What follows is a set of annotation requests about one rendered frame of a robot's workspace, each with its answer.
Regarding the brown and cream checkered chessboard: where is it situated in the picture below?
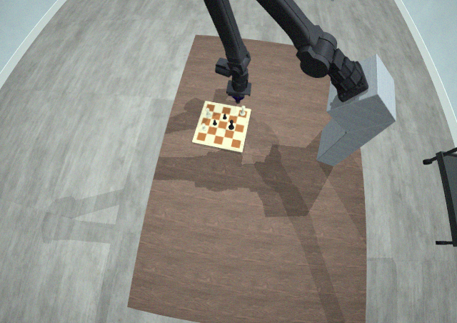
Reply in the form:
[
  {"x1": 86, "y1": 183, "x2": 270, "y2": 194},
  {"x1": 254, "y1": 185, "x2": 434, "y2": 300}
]
[{"x1": 192, "y1": 101, "x2": 251, "y2": 153}]

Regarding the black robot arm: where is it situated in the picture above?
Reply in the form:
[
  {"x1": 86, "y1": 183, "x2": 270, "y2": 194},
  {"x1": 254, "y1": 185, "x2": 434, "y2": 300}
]
[{"x1": 204, "y1": 0, "x2": 368, "y2": 102}]

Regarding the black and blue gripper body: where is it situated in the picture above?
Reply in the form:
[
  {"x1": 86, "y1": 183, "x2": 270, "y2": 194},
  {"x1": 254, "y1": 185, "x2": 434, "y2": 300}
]
[{"x1": 226, "y1": 80, "x2": 251, "y2": 98}]

